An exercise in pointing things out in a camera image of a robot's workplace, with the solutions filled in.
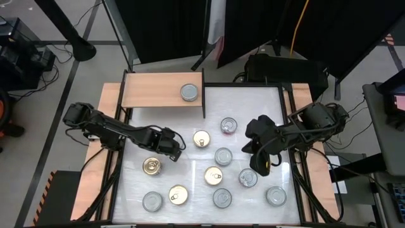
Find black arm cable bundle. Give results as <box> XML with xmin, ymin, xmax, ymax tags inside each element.
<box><xmin>290</xmin><ymin>148</ymin><xmax>345</xmax><ymax>223</ymax></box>
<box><xmin>77</xmin><ymin>147</ymin><xmax>123</xmax><ymax>222</ymax></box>

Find thin black tripod leg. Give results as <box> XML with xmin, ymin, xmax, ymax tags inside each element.
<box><xmin>100</xmin><ymin>0</ymin><xmax>133</xmax><ymax>72</ymax></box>
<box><xmin>190</xmin><ymin>0</ymin><xmax>211</xmax><ymax>72</ymax></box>

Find orange black vacuum cleaner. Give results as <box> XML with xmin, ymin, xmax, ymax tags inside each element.
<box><xmin>0</xmin><ymin>90</ymin><xmax>26</xmax><ymax>155</ymax></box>

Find black electronics stack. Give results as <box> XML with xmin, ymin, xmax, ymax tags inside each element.
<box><xmin>0</xmin><ymin>17</ymin><xmax>57</xmax><ymax>91</ymax></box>

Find black mat orange stripes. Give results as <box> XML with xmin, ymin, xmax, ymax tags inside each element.
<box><xmin>31</xmin><ymin>170</ymin><xmax>82</xmax><ymax>227</ymax></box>

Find green label silver can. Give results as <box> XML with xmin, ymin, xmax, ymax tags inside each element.
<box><xmin>214</xmin><ymin>147</ymin><xmax>234</xmax><ymax>167</ymax></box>
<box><xmin>265</xmin><ymin>186</ymin><xmax>288</xmax><ymax>208</ymax></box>
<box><xmin>180</xmin><ymin>83</ymin><xmax>199</xmax><ymax>103</ymax></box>
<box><xmin>142</xmin><ymin>191</ymin><xmax>164</xmax><ymax>213</ymax></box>

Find black floor cables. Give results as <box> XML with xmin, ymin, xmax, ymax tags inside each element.
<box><xmin>332</xmin><ymin>94</ymin><xmax>375</xmax><ymax>150</ymax></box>
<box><xmin>9</xmin><ymin>44</ymin><xmax>75</xmax><ymax>99</ymax></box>

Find red label pull-tab can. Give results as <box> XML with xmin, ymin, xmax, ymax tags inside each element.
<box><xmin>220</xmin><ymin>117</ymin><xmax>239</xmax><ymax>136</ymax></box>
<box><xmin>238</xmin><ymin>168</ymin><xmax>259</xmax><ymax>188</ymax></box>

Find laptop with pink screen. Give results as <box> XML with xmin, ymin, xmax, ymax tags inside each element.
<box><xmin>378</xmin><ymin>68</ymin><xmax>405</xmax><ymax>131</ymax></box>

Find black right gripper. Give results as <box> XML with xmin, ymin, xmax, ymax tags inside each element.
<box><xmin>241</xmin><ymin>114</ymin><xmax>287</xmax><ymax>179</ymax></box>

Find black curtain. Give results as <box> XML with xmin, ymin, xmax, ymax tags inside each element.
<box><xmin>217</xmin><ymin>0</ymin><xmax>405</xmax><ymax>80</ymax></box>
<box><xmin>114</xmin><ymin>0</ymin><xmax>211</xmax><ymax>64</ymax></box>

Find black equipment case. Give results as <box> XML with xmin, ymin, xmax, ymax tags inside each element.
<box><xmin>244</xmin><ymin>53</ymin><xmax>329</xmax><ymax>101</ymax></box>

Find gray metal post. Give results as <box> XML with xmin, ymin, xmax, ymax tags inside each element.
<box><xmin>104</xmin><ymin>0</ymin><xmax>140</xmax><ymax>64</ymax></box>

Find black stand with round base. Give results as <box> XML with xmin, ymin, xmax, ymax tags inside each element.
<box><xmin>34</xmin><ymin>0</ymin><xmax>97</xmax><ymax>63</ymax></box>

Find pink white curtain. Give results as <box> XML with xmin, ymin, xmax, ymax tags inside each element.
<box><xmin>206</xmin><ymin>0</ymin><xmax>227</xmax><ymax>61</ymax></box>

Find yellow cable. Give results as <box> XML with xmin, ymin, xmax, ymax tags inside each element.
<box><xmin>289</xmin><ymin>0</ymin><xmax>310</xmax><ymax>58</ymax></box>

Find white paper sheet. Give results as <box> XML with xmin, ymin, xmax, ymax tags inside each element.
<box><xmin>325</xmin><ymin>154</ymin><xmax>348</xmax><ymax>194</ymax></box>

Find black table frame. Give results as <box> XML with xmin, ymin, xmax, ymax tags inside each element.
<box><xmin>106</xmin><ymin>81</ymin><xmax>309</xmax><ymax>228</ymax></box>

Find teal skipjack tuna can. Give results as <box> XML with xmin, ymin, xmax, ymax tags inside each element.
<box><xmin>212</xmin><ymin>187</ymin><xmax>233</xmax><ymax>209</ymax></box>

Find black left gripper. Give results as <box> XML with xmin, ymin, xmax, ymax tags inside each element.
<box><xmin>153</xmin><ymin>126</ymin><xmax>187</xmax><ymax>163</ymax></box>

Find gray desk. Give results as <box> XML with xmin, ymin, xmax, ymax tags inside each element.
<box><xmin>362</xmin><ymin>81</ymin><xmax>405</xmax><ymax>177</ymax></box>

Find black keyboard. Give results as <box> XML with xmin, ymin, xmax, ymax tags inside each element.
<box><xmin>387</xmin><ymin>182</ymin><xmax>405</xmax><ymax>224</ymax></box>

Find gold lid blue can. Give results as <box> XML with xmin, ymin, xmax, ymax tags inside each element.
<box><xmin>168</xmin><ymin>184</ymin><xmax>189</xmax><ymax>206</ymax></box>
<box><xmin>192</xmin><ymin>129</ymin><xmax>211</xmax><ymax>149</ymax></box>
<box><xmin>142</xmin><ymin>156</ymin><xmax>163</xmax><ymax>177</ymax></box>
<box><xmin>203</xmin><ymin>166</ymin><xmax>223</xmax><ymax>186</ymax></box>

